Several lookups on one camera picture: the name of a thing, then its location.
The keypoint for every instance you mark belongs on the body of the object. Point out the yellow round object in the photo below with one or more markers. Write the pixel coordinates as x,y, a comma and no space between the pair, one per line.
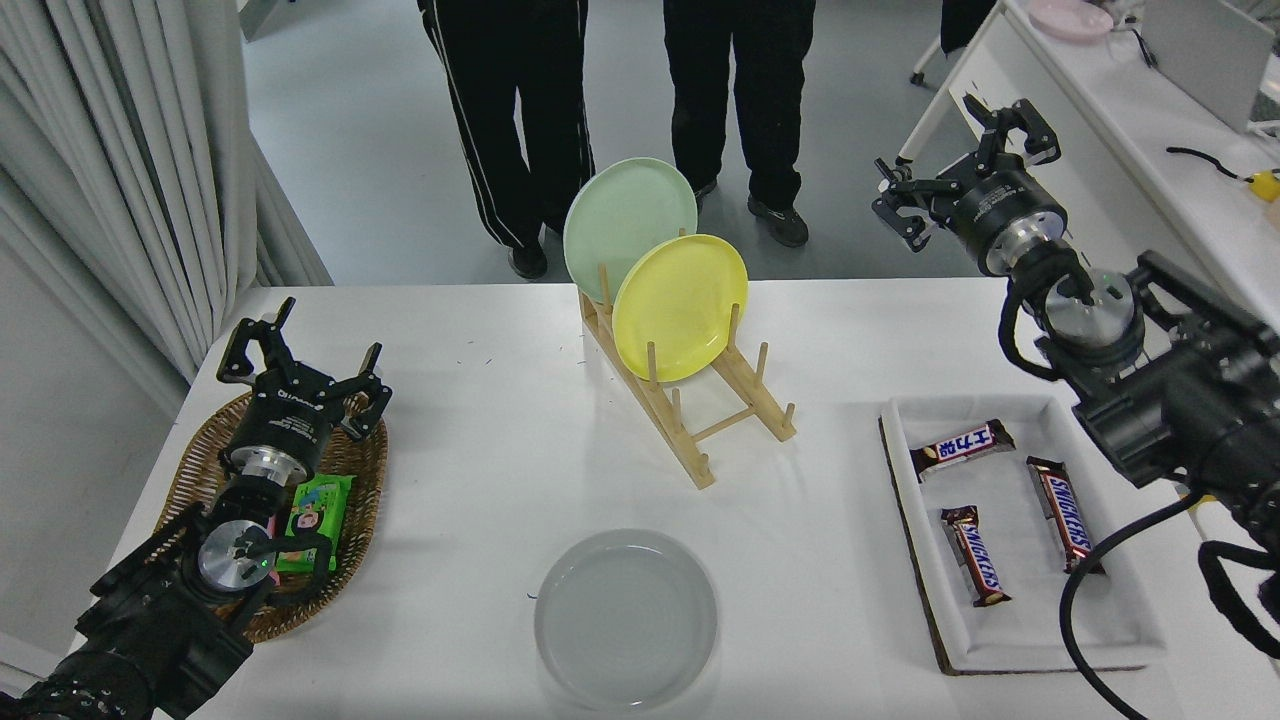
1268,188

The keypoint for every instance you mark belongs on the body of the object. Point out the white desk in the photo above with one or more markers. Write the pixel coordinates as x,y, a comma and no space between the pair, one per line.
1150,130

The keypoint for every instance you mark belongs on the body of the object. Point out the brown Snickers bar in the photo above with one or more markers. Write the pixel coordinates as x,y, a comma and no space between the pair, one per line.
975,555
1065,515

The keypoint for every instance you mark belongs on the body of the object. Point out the green snack packet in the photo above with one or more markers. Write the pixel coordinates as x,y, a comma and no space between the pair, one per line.
315,515

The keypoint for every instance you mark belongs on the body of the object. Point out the pink plate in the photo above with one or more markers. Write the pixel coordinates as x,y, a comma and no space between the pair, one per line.
1070,18

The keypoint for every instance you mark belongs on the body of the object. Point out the yellow plate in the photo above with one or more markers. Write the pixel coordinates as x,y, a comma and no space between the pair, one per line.
685,300

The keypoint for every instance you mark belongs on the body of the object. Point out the pale grey curtain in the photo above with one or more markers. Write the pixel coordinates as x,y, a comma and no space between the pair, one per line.
100,150

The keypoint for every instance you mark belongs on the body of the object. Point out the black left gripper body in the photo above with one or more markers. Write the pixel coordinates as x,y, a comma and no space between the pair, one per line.
290,415

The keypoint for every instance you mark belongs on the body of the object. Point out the brown snack bar white label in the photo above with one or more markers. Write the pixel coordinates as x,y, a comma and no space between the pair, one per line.
962,448

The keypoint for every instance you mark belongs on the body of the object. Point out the brown wicker basket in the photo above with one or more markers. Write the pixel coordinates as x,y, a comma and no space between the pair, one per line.
195,460

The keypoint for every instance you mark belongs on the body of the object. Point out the pale green plate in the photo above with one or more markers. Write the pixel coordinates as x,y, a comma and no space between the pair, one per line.
625,215

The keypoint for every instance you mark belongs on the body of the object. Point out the white foam tray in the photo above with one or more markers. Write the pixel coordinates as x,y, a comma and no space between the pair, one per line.
1030,630

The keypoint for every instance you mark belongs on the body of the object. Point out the grey laptop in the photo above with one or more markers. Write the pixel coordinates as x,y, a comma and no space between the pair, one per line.
1200,50

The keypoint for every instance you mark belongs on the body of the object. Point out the pink snack packet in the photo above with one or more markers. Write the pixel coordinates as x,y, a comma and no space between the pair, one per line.
272,527

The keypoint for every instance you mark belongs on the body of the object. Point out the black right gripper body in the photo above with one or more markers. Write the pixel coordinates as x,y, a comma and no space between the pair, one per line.
1005,210

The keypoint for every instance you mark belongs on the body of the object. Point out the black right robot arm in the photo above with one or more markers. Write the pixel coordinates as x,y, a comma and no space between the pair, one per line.
1180,400

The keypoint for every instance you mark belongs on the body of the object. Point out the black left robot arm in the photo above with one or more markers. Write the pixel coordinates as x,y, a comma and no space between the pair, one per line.
160,630

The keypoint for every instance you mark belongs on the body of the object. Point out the person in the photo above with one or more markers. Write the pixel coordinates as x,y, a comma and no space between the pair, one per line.
510,100
740,80
965,20

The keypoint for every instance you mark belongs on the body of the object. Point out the grey plate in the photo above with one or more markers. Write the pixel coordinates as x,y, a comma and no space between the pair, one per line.
625,620

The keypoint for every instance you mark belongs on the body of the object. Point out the wooden plate rack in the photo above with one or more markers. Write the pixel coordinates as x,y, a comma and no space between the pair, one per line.
703,475

